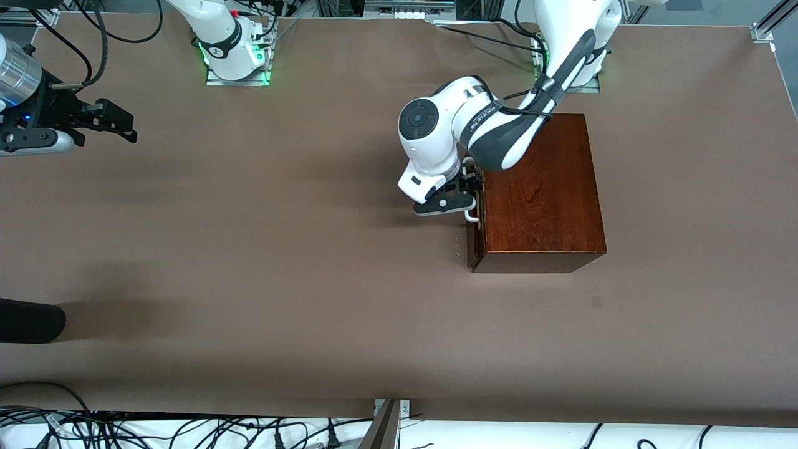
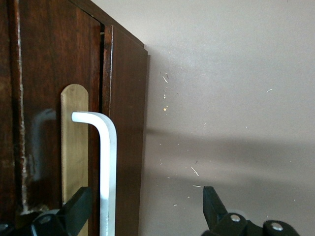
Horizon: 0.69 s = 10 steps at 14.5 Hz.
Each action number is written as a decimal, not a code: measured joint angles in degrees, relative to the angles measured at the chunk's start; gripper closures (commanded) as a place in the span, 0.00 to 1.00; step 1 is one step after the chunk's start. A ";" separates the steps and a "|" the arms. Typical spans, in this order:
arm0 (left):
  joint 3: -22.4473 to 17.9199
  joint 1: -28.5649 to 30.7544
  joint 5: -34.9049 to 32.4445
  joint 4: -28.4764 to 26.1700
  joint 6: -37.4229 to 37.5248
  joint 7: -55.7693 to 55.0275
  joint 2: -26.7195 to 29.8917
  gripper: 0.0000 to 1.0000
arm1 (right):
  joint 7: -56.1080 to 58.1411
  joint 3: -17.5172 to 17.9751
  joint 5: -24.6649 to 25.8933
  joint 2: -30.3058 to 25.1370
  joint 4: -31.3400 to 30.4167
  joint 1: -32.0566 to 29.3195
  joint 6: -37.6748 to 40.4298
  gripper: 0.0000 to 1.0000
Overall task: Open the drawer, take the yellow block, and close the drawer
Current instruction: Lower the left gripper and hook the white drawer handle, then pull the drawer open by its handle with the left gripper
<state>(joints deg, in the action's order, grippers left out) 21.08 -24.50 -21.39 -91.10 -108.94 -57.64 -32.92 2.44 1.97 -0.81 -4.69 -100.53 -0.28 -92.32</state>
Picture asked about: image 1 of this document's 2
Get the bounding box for wooden drawer with white handle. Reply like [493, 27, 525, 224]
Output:
[462, 156, 484, 269]

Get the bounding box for dark brown wooden cabinet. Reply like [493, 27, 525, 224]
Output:
[468, 113, 607, 274]

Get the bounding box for brown table cover sheet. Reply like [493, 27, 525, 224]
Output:
[0, 14, 798, 428]

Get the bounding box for black cylinder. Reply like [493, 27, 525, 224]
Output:
[0, 298, 67, 344]

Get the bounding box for grey metal beam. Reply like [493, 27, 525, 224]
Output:
[358, 399, 400, 449]

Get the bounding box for black cable with brass connector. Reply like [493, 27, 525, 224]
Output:
[51, 0, 110, 91]

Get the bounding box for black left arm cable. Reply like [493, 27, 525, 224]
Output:
[496, 75, 555, 119]

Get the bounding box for aluminium frame profile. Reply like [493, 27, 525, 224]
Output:
[752, 0, 798, 43]
[0, 9, 60, 27]

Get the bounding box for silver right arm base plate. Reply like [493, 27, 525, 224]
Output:
[204, 24, 272, 87]

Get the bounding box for tangled black cables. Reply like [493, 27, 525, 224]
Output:
[0, 405, 375, 449]

